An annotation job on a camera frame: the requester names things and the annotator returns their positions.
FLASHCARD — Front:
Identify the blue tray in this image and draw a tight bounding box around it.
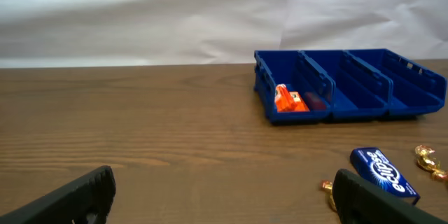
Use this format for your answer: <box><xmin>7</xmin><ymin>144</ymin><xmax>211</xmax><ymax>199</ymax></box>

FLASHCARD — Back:
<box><xmin>253</xmin><ymin>48</ymin><xmax>448</xmax><ymax>125</ymax></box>

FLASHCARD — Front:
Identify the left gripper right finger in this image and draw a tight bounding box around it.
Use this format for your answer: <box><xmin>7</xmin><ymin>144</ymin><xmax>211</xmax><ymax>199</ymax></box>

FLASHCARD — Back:
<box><xmin>331</xmin><ymin>168</ymin><xmax>448</xmax><ymax>224</ymax></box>

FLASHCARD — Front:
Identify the blue candy pack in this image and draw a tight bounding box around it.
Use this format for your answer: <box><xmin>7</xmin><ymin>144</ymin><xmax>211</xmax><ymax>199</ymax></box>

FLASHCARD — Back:
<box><xmin>349</xmin><ymin>146</ymin><xmax>421</xmax><ymax>206</ymax></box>

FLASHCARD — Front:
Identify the gold candy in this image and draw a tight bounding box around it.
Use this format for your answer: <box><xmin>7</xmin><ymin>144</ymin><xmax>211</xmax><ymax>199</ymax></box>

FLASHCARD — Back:
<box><xmin>414</xmin><ymin>144</ymin><xmax>448</xmax><ymax>183</ymax></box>
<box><xmin>321</xmin><ymin>180</ymin><xmax>339</xmax><ymax>213</ymax></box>

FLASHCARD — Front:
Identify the orange candy box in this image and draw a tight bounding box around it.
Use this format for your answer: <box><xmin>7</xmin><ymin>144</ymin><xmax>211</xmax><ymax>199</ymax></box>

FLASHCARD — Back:
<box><xmin>288</xmin><ymin>91</ymin><xmax>311</xmax><ymax>112</ymax></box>
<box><xmin>274</xmin><ymin>83</ymin><xmax>298</xmax><ymax>113</ymax></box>

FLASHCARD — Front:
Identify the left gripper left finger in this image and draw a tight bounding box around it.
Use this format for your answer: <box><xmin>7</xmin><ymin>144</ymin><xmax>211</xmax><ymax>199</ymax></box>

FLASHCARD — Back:
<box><xmin>0</xmin><ymin>165</ymin><xmax>117</xmax><ymax>224</ymax></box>

